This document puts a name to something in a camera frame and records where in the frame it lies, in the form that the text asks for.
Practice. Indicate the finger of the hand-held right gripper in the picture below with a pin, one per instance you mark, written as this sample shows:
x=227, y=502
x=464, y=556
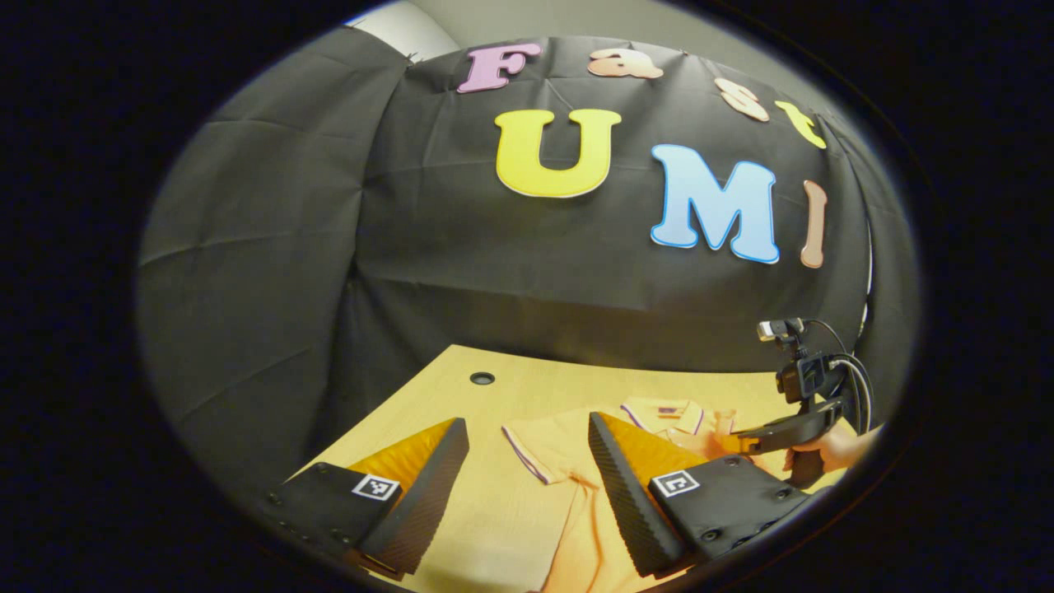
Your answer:
x=774, y=438

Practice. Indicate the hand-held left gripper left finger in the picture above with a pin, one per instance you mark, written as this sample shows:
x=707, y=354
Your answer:
x=424, y=502

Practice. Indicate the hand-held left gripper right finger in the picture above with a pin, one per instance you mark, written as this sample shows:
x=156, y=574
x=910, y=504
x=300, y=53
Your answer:
x=630, y=502

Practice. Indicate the orange T-shirt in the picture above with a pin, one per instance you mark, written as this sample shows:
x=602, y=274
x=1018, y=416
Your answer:
x=568, y=511

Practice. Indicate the black backdrop cloth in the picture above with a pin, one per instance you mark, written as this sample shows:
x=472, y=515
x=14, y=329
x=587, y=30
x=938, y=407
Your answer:
x=461, y=263

